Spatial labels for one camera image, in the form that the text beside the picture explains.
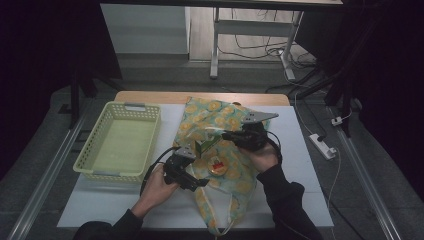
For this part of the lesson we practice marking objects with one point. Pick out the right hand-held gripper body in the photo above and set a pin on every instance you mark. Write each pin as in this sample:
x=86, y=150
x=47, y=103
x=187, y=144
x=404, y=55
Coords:
x=251, y=135

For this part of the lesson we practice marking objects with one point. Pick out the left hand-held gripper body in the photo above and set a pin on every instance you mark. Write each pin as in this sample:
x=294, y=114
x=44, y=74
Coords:
x=178, y=166

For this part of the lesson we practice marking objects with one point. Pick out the orange print fabric tote bag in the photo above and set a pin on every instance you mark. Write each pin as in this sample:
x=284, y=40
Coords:
x=206, y=116

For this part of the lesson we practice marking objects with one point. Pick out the pale green plastic basket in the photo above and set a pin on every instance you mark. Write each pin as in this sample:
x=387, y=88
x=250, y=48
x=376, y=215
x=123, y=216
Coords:
x=120, y=143

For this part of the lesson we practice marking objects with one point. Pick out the person's right hand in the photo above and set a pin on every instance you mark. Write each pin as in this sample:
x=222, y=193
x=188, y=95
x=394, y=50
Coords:
x=263, y=158

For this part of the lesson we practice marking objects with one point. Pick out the person's left hand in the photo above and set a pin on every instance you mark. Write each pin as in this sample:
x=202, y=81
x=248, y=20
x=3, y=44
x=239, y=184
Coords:
x=156, y=190

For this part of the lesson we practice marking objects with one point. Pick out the white table mat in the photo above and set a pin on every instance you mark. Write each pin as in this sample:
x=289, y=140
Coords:
x=300, y=173

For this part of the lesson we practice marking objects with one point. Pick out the white power strip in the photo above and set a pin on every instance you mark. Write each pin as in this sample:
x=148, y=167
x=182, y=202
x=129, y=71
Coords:
x=321, y=146

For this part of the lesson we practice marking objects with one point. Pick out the white plug adapter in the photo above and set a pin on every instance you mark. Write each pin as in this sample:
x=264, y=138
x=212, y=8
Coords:
x=337, y=121

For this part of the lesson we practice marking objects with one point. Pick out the black metal stand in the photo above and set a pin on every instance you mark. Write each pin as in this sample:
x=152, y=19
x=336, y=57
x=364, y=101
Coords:
x=345, y=100
x=74, y=100

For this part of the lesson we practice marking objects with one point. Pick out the white cabinet panel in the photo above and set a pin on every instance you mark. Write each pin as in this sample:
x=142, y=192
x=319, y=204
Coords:
x=146, y=30

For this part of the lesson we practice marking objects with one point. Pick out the white desk frame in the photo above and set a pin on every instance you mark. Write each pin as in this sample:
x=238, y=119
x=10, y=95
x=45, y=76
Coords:
x=253, y=28

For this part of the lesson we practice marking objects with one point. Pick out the aluminium rail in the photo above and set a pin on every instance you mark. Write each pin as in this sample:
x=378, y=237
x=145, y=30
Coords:
x=46, y=176
x=366, y=180

